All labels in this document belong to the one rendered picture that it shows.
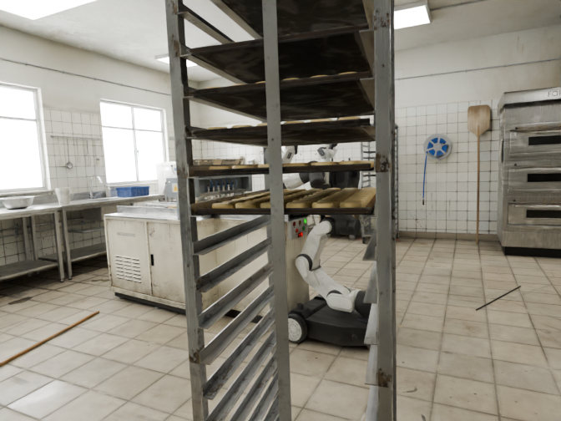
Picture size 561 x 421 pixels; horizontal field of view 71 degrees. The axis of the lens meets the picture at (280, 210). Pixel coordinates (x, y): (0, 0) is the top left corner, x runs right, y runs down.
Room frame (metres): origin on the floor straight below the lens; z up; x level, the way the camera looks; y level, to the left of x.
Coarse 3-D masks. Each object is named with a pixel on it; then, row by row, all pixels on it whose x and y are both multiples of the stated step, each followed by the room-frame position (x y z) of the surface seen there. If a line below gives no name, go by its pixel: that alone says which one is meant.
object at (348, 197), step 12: (288, 192) 1.25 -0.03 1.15; (300, 192) 1.23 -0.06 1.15; (312, 192) 1.26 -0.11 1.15; (324, 192) 1.19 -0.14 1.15; (336, 192) 1.20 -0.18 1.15; (348, 192) 1.17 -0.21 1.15; (360, 192) 1.13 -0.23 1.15; (372, 192) 1.16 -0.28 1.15; (216, 204) 0.93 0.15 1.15; (228, 204) 0.93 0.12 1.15; (240, 204) 0.90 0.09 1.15; (252, 204) 0.91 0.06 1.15; (264, 204) 0.89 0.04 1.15; (288, 204) 0.87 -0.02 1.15; (300, 204) 0.86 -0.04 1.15; (312, 204) 0.86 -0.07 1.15; (324, 204) 0.84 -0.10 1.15; (336, 204) 0.91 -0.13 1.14; (348, 204) 0.83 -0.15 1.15; (360, 204) 0.83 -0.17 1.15; (372, 204) 0.98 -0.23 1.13
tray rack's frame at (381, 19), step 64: (384, 0) 0.77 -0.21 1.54; (384, 64) 0.77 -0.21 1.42; (384, 128) 0.77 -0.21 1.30; (192, 192) 0.92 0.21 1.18; (384, 192) 0.77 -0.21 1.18; (192, 256) 0.90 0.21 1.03; (384, 256) 0.77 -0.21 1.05; (192, 320) 0.91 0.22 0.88; (384, 320) 0.77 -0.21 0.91; (192, 384) 0.91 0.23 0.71; (384, 384) 0.77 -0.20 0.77
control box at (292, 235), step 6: (288, 222) 2.83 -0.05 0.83; (306, 222) 3.00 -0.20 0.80; (288, 228) 2.83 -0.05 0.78; (294, 228) 2.85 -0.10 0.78; (300, 228) 2.91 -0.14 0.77; (306, 228) 3.00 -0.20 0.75; (288, 234) 2.83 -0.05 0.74; (294, 234) 2.84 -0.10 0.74; (300, 234) 2.91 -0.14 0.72; (306, 234) 2.99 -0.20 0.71
